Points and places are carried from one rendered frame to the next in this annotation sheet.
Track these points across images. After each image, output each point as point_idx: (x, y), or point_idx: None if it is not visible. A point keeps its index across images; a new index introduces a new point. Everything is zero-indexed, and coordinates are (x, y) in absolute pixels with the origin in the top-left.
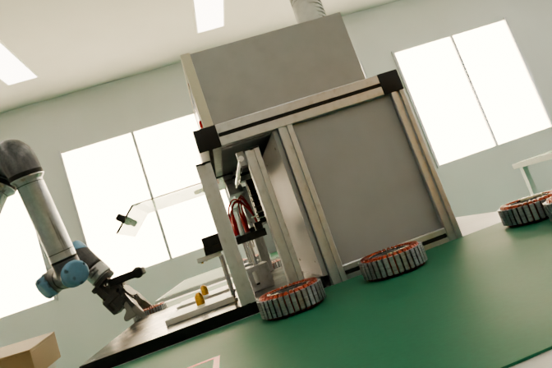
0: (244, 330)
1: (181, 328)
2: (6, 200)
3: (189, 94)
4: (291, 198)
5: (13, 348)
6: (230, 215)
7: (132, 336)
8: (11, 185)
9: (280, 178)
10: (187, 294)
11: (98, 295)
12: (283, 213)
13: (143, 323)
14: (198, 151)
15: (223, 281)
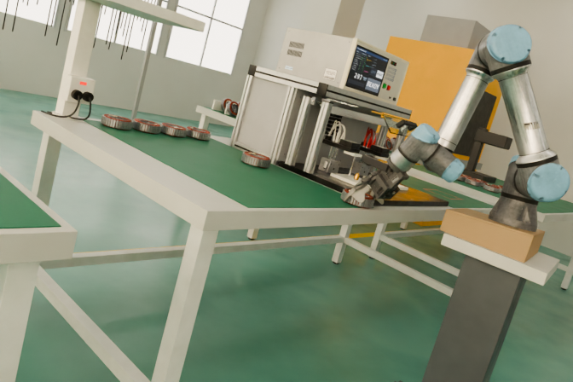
0: (405, 185)
1: (411, 188)
2: (499, 84)
3: (380, 50)
4: (368, 137)
5: (477, 214)
6: (339, 125)
7: (418, 196)
8: (492, 81)
9: (366, 126)
10: (202, 193)
11: (402, 181)
12: (346, 136)
13: (395, 196)
14: (396, 108)
15: (157, 172)
